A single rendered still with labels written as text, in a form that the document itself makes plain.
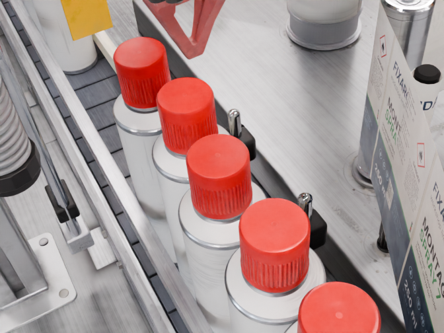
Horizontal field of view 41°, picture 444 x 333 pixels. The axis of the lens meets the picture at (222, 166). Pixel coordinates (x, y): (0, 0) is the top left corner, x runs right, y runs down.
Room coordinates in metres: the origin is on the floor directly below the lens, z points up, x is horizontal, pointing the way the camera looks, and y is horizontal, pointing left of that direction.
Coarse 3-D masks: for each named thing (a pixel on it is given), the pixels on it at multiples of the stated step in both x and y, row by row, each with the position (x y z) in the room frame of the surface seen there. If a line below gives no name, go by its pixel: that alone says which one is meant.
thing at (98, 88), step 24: (96, 48) 0.60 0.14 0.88; (96, 72) 0.55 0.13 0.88; (96, 96) 0.51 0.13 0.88; (72, 120) 0.47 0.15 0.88; (96, 120) 0.47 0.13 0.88; (120, 144) 0.43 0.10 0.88; (96, 168) 0.40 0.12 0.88; (120, 168) 0.40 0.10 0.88; (120, 216) 0.34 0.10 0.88; (144, 264) 0.28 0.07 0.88; (168, 312) 0.24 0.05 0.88
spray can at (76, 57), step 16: (32, 0) 0.56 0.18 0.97; (48, 0) 0.55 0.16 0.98; (48, 16) 0.55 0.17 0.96; (64, 16) 0.55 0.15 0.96; (48, 32) 0.56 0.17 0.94; (64, 32) 0.55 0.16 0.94; (64, 48) 0.55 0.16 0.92; (80, 48) 0.56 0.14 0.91; (64, 64) 0.55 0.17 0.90; (80, 64) 0.55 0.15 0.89
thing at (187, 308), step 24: (24, 24) 0.54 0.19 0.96; (48, 48) 0.49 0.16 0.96; (48, 72) 0.46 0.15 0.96; (72, 96) 0.41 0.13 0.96; (96, 144) 0.35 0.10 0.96; (120, 192) 0.29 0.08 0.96; (144, 216) 0.27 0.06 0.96; (144, 240) 0.25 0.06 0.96; (168, 264) 0.23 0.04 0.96; (168, 288) 0.21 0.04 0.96; (192, 312) 0.19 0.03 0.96
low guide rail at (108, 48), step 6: (96, 36) 0.57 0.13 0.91; (102, 36) 0.57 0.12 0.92; (96, 42) 0.58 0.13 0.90; (102, 42) 0.56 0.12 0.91; (108, 42) 0.56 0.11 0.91; (102, 48) 0.56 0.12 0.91; (108, 48) 0.55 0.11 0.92; (114, 48) 0.55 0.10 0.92; (108, 54) 0.54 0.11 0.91; (108, 60) 0.55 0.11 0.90; (114, 66) 0.52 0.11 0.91
